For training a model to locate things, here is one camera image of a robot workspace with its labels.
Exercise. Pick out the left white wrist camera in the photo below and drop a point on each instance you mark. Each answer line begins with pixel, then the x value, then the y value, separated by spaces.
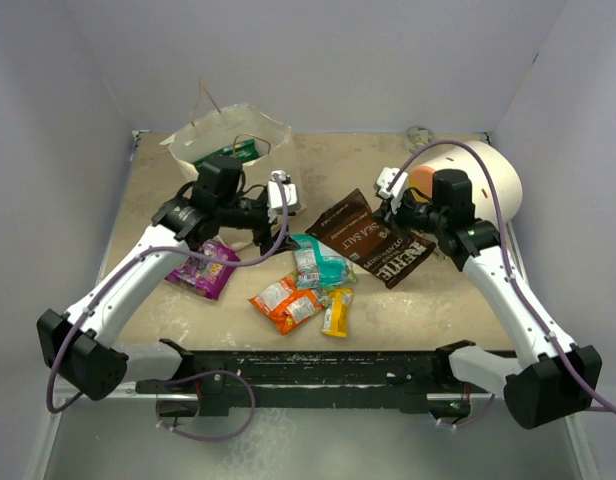
pixel 283 194

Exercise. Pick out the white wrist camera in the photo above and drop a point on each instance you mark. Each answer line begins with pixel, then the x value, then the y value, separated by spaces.
pixel 283 194
pixel 390 186

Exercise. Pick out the small tape roll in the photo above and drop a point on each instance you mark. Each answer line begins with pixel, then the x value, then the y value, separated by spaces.
pixel 417 137

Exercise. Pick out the green chips bag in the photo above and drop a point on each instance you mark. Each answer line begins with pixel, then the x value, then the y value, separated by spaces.
pixel 245 151

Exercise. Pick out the brown m&m's bag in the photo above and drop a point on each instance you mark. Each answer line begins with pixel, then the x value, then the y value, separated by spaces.
pixel 349 228

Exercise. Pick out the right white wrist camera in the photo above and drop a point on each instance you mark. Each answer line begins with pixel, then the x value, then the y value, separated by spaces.
pixel 390 186

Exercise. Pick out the large cylindrical drum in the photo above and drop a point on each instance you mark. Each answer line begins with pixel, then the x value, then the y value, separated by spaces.
pixel 478 190

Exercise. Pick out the orange snack bag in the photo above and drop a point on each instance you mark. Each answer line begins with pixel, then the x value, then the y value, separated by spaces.
pixel 287 305

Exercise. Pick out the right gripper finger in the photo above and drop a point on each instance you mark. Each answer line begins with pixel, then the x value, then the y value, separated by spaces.
pixel 390 223
pixel 383 210

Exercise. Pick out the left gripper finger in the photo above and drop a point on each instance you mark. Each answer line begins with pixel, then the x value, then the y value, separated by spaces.
pixel 288 244
pixel 268 244

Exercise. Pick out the purple candy bag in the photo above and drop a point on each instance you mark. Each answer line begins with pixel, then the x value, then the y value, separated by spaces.
pixel 205 278

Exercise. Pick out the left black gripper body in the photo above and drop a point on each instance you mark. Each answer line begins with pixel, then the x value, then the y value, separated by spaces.
pixel 244 213

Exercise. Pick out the teal snack packet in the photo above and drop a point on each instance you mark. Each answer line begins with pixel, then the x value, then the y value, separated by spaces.
pixel 318 266

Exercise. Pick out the yellow snack bar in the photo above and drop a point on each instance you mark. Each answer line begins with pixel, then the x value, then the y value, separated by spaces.
pixel 335 323

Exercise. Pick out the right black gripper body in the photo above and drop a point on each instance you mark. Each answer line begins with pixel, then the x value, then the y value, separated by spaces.
pixel 420 215

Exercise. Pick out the brown paper bag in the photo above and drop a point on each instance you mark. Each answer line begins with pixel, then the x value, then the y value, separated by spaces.
pixel 229 125

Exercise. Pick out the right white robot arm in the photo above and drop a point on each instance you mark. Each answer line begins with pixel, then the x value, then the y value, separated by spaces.
pixel 550 376

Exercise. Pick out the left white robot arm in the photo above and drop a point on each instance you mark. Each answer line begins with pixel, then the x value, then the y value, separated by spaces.
pixel 79 343

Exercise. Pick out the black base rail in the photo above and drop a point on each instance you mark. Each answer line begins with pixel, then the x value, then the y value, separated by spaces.
pixel 212 383

